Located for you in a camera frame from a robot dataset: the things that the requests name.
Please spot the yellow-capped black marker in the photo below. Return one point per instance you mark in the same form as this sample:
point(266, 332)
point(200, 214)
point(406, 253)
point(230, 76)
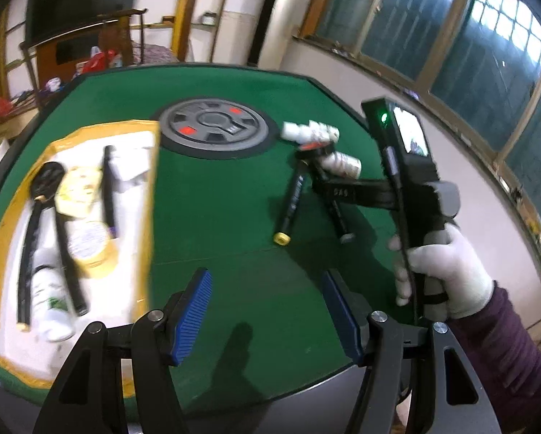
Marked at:
point(290, 203)

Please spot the purple-capped black marker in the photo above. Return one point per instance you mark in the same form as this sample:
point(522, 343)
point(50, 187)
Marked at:
point(109, 190)

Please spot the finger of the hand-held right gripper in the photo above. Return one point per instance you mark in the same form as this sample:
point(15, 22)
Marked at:
point(356, 191)

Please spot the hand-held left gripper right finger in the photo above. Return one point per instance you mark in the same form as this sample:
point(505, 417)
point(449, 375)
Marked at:
point(342, 316)

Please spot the yellow-edged white tray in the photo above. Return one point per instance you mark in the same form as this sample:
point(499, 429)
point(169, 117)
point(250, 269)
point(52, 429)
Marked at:
point(130, 253)

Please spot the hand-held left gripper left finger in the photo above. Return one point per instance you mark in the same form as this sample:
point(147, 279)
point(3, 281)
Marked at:
point(191, 316)

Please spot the black television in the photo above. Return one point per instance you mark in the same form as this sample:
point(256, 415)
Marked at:
point(80, 4)

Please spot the wooden framed window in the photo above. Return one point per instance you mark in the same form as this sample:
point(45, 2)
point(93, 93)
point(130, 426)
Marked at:
point(433, 31)

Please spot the thick black marker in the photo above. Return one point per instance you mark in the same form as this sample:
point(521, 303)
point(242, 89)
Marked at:
point(71, 266)

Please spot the person's right forearm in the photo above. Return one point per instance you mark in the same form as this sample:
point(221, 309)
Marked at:
point(514, 361)

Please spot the slim white bottle green label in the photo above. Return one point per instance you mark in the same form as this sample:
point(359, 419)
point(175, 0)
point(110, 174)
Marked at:
point(51, 303)

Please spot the person's right hand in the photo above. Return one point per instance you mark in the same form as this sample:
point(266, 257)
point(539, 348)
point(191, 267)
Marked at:
point(460, 266)

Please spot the white bottle red label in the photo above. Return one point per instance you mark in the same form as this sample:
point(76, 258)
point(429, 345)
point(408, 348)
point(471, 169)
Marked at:
point(342, 165)

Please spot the wide white bottle green label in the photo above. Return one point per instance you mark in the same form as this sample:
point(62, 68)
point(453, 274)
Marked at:
point(325, 131)

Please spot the yellow round jar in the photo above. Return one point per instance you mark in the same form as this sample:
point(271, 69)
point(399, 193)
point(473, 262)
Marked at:
point(92, 248)

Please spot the round grey table console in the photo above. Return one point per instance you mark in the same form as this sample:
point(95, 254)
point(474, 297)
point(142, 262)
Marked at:
point(216, 129)

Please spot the red bag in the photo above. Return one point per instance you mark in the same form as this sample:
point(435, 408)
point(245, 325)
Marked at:
point(98, 59)

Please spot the wooden chair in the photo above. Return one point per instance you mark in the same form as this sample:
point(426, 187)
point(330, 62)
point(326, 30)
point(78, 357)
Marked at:
point(116, 36)

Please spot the yellow sachet packet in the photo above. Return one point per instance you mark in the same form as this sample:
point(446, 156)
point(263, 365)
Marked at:
point(78, 192)

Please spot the white rectangular box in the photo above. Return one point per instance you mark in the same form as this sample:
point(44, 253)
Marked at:
point(132, 169)

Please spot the wooden shelf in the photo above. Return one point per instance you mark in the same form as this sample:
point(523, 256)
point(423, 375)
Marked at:
point(193, 9)

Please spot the plain white bottle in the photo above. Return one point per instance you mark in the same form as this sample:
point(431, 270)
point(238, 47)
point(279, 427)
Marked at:
point(295, 131)

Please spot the grey-capped black marker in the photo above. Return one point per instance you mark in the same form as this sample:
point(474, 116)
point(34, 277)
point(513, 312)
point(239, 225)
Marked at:
point(338, 217)

